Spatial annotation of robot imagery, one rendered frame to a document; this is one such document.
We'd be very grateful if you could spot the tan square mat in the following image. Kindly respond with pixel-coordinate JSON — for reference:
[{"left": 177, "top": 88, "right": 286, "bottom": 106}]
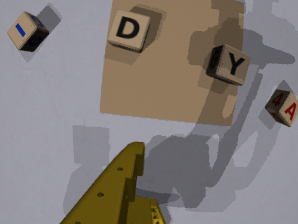
[{"left": 100, "top": 0, "right": 244, "bottom": 126}]

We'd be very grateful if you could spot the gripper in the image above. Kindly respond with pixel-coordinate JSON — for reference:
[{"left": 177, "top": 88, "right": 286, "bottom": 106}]
[{"left": 60, "top": 142, "right": 145, "bottom": 224}]

